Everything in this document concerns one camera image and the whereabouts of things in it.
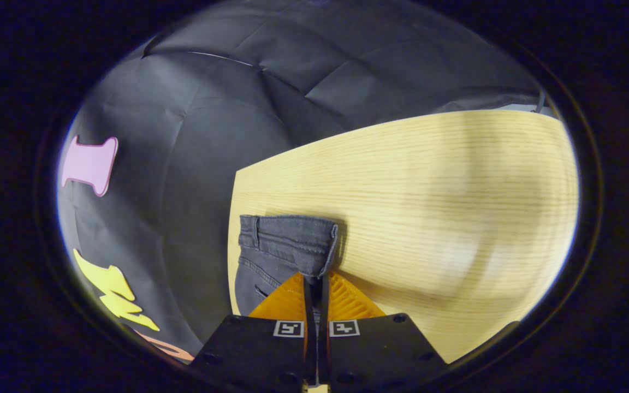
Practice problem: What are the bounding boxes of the black backdrop cloth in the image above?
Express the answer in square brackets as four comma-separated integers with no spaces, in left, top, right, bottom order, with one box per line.
[57,0,545,362]

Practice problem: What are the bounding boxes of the dark grey jeans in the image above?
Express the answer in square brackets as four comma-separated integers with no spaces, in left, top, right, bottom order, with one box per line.
[234,215,340,317]

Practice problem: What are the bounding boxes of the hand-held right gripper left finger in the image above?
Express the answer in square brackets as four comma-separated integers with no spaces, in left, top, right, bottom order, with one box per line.
[192,272,316,387]

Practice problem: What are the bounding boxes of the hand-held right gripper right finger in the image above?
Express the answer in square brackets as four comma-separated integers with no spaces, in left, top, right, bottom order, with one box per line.
[318,271,449,387]

